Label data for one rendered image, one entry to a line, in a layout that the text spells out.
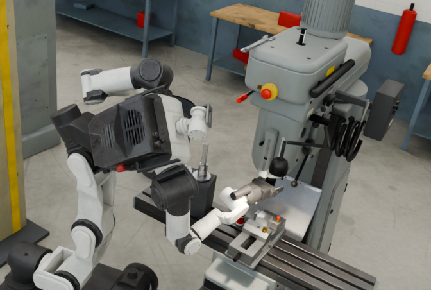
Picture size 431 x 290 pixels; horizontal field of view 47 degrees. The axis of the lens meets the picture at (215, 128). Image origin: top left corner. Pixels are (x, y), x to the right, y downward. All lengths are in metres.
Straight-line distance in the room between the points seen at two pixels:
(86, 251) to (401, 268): 2.56
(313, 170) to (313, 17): 0.84
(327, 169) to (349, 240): 1.66
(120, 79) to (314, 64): 0.71
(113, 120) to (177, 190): 0.33
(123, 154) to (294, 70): 0.65
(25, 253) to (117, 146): 0.97
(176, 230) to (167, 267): 1.66
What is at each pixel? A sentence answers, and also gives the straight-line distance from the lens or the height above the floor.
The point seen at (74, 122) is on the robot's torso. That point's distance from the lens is 1.97.
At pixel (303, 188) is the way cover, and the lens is 2.62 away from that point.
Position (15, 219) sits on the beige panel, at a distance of 3.72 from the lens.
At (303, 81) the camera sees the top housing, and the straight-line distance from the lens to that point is 1.77.
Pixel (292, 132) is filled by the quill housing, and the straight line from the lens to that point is 2.00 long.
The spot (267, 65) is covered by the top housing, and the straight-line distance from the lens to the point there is 1.79.
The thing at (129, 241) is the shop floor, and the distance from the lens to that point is 3.71.
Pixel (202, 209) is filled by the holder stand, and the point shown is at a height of 0.97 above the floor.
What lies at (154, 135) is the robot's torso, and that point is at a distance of 1.68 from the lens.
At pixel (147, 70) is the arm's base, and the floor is 1.77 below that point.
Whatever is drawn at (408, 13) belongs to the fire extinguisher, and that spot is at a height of 1.28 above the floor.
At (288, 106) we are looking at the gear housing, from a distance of 1.91.
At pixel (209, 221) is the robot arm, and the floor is 1.19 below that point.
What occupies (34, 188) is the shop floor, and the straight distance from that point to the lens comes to 4.24.
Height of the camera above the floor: 2.46
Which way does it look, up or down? 28 degrees down
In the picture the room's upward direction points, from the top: 8 degrees clockwise
